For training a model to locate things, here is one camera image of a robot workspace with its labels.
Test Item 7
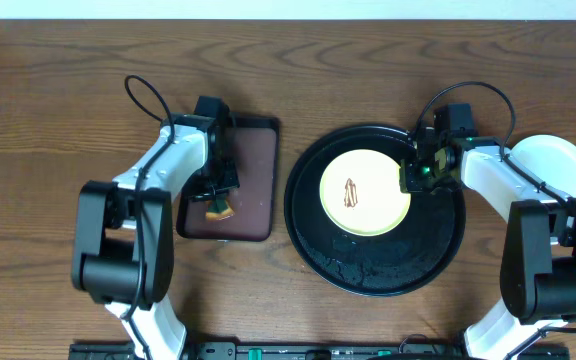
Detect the light green plate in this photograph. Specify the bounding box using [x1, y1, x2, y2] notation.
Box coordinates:
[511, 135, 576, 198]

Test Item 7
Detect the green orange sponge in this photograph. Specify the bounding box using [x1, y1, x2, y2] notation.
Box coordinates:
[205, 197, 234, 221]

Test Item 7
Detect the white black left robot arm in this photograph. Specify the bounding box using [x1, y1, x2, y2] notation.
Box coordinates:
[71, 96, 239, 359]

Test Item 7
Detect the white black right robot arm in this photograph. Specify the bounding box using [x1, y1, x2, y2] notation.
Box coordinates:
[400, 104, 576, 359]

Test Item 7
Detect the black round tray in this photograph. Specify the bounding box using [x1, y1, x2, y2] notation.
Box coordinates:
[284, 124, 466, 296]

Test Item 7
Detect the black rectangular water tray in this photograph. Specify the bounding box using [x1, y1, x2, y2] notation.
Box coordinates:
[176, 115, 280, 242]

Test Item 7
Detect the yellow plate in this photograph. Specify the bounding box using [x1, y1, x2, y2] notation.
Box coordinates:
[319, 149, 411, 237]

